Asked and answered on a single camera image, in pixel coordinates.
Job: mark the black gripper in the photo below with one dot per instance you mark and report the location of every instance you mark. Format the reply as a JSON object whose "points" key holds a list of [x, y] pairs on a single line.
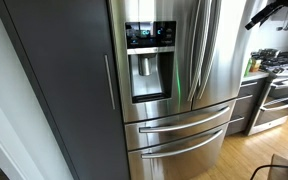
{"points": [[279, 6]]}

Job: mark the shallow stainless fridge drawer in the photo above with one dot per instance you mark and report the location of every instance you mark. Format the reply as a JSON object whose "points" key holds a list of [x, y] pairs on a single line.
{"points": [[184, 117]]}

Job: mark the orange food box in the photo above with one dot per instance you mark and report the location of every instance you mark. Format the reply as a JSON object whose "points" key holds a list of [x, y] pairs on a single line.
{"points": [[255, 65]]}

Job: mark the grey counter drawer unit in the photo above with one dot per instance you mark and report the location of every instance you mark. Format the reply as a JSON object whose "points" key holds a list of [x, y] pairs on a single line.
{"points": [[247, 106]]}

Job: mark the deep stainless fridge drawer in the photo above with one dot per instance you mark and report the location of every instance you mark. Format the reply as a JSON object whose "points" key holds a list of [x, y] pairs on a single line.
{"points": [[184, 163]]}

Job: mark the water ice dispenser panel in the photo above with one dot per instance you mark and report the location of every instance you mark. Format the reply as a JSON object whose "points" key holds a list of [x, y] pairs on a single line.
{"points": [[149, 73]]}

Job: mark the dark grey tall cabinet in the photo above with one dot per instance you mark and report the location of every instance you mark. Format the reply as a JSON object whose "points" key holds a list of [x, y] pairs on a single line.
{"points": [[64, 86]]}

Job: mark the dark pan on stove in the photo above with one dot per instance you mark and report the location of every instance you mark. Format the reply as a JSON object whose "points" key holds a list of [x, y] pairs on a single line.
{"points": [[268, 53]]}

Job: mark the stainless fridge door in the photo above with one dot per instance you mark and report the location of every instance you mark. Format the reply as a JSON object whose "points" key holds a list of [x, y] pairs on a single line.
{"points": [[117, 66], [229, 60]]}

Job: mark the brown cardboard box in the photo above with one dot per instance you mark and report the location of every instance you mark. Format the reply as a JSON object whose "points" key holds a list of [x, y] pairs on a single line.
{"points": [[280, 168]]}

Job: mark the green bottle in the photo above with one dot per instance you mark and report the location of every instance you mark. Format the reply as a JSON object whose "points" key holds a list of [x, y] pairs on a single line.
{"points": [[248, 67]]}

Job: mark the stainless gas stove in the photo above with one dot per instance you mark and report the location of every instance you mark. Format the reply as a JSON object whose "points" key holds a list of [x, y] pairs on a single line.
{"points": [[277, 100]]}

